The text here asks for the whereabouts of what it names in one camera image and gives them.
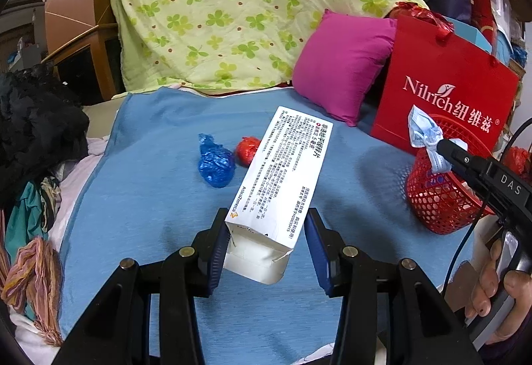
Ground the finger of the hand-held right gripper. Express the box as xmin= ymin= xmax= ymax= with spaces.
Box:
xmin=436 ymin=138 xmax=495 ymax=199

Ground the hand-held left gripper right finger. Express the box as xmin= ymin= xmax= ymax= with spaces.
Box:
xmin=303 ymin=207 xmax=485 ymax=365

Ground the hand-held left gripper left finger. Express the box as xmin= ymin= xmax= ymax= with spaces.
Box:
xmin=52 ymin=207 xmax=231 ymax=365

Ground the light blue wrapper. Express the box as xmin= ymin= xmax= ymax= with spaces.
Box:
xmin=407 ymin=105 xmax=452 ymax=175

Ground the red mesh plastic basket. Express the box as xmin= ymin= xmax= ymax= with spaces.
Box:
xmin=406 ymin=116 xmax=505 ymax=235

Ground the white medicine box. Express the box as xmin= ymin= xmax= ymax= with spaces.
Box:
xmin=223 ymin=105 xmax=330 ymax=286

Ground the blue plastic bag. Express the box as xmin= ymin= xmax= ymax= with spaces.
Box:
xmin=197 ymin=133 xmax=235 ymax=189

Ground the round red plastic bag wad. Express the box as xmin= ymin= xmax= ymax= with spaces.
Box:
xmin=235 ymin=136 xmax=262 ymax=165

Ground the person's right hand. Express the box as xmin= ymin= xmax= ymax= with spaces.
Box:
xmin=465 ymin=241 xmax=532 ymax=343

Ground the light blue towel blanket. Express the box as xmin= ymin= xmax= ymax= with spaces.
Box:
xmin=58 ymin=86 xmax=478 ymax=365

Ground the red paper gift bag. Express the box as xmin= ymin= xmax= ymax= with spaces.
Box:
xmin=370 ymin=14 xmax=520 ymax=154

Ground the light blue cardboard box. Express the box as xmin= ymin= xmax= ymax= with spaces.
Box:
xmin=443 ymin=16 xmax=499 ymax=58

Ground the red gift box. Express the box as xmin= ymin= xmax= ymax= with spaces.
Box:
xmin=469 ymin=0 xmax=499 ymax=46

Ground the pink pillow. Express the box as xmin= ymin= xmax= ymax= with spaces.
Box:
xmin=292 ymin=10 xmax=397 ymax=127

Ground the shiny red plastic bag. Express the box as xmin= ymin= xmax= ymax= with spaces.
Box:
xmin=388 ymin=1 xmax=454 ymax=37

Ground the striped colourful cloth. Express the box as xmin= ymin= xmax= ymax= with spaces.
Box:
xmin=0 ymin=236 xmax=63 ymax=334

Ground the teal cloth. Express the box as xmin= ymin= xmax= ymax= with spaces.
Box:
xmin=8 ymin=178 xmax=55 ymax=249

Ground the pile of black clothes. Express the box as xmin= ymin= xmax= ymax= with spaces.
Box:
xmin=0 ymin=63 xmax=90 ymax=208

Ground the green clover print quilt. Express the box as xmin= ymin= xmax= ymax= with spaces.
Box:
xmin=110 ymin=0 xmax=431 ymax=93

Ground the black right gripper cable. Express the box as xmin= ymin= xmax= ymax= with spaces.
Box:
xmin=441 ymin=120 xmax=532 ymax=303

